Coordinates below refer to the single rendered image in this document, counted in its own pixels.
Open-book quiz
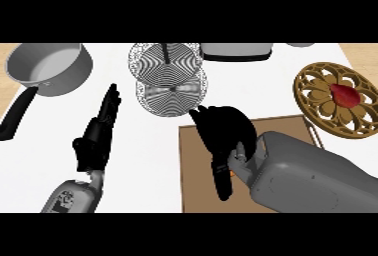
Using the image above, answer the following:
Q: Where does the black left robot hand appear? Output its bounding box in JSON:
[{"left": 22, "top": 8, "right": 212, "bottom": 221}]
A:
[{"left": 71, "top": 83, "right": 122, "bottom": 173}]

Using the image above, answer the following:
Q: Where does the tiered wire basket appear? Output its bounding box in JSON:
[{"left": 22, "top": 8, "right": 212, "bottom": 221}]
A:
[{"left": 127, "top": 42, "right": 209, "bottom": 118}]

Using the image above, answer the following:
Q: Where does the ornate golden wooden trivet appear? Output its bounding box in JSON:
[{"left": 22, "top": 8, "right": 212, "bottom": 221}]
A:
[{"left": 292, "top": 61, "right": 378, "bottom": 140}]

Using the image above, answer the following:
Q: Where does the red fruit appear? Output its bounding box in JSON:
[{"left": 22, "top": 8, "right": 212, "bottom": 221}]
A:
[{"left": 328, "top": 83, "right": 363, "bottom": 110}]

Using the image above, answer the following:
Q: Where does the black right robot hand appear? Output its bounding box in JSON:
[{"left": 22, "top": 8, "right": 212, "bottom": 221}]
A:
[{"left": 187, "top": 105, "right": 258, "bottom": 202}]

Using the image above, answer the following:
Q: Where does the grey appliance with black base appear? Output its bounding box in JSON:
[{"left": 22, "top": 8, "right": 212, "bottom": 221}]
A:
[{"left": 199, "top": 42, "right": 274, "bottom": 63}]

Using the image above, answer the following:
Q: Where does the brown tray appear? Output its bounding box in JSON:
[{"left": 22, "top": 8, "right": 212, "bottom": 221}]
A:
[{"left": 177, "top": 114, "right": 325, "bottom": 214}]

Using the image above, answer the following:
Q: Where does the grey saucepan with black handle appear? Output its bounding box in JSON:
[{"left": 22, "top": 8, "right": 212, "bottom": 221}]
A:
[{"left": 0, "top": 43, "right": 94, "bottom": 142}]

